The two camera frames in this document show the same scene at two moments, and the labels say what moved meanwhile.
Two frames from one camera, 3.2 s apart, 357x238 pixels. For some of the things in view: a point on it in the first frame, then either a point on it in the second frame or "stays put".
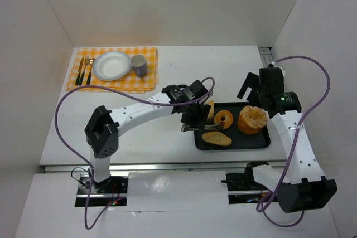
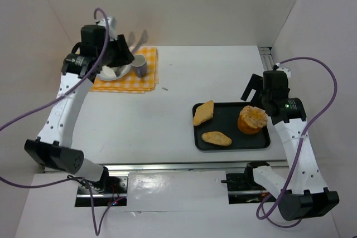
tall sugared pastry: x=251 y=120 stays put
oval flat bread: x=217 y=137 stays put
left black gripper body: x=193 y=121 -> x=124 y=51
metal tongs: x=186 y=127 -> x=135 y=45
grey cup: x=139 y=64 stays put
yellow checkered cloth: x=130 y=83 stays put
